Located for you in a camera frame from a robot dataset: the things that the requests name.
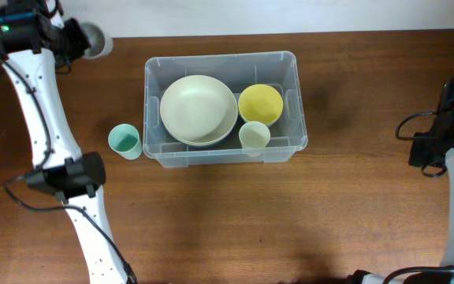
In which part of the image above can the clear plastic storage bin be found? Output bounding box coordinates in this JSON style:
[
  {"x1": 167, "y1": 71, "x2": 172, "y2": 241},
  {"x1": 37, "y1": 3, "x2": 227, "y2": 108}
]
[{"x1": 142, "y1": 50, "x2": 309, "y2": 168}]

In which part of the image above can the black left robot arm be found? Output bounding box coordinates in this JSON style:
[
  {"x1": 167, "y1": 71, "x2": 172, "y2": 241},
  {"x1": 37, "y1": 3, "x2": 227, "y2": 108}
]
[{"x1": 0, "y1": 1, "x2": 137, "y2": 283}]

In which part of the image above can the yellow plastic bowl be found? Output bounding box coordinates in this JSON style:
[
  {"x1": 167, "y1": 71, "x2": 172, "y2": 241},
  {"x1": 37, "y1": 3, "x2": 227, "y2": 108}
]
[{"x1": 238, "y1": 84, "x2": 284, "y2": 127}]

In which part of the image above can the grey plastic cup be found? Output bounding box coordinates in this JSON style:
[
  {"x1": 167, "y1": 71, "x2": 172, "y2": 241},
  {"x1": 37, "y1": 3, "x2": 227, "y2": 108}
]
[{"x1": 80, "y1": 22, "x2": 114, "y2": 60}]

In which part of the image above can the mint green plastic cup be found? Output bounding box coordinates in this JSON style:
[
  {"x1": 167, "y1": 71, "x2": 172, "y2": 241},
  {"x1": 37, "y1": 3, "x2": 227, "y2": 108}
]
[{"x1": 108, "y1": 124, "x2": 143, "y2": 160}]

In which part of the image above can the beige plastic plate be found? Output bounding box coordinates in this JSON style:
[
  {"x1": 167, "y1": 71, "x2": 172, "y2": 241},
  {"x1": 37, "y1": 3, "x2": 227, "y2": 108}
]
[
  {"x1": 169, "y1": 130, "x2": 232, "y2": 148},
  {"x1": 160, "y1": 75, "x2": 238, "y2": 140}
]

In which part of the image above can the cream plastic cup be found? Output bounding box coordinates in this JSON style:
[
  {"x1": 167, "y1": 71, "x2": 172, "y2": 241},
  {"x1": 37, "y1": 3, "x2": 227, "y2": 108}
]
[{"x1": 238, "y1": 121, "x2": 270, "y2": 157}]

